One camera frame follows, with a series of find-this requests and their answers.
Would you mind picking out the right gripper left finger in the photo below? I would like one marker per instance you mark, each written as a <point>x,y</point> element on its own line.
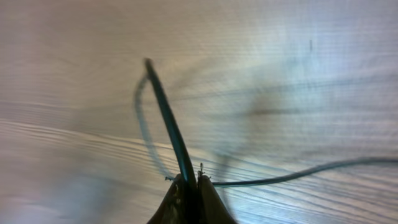
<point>173,208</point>

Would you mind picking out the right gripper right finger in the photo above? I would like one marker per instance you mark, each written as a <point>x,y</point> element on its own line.
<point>212,206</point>

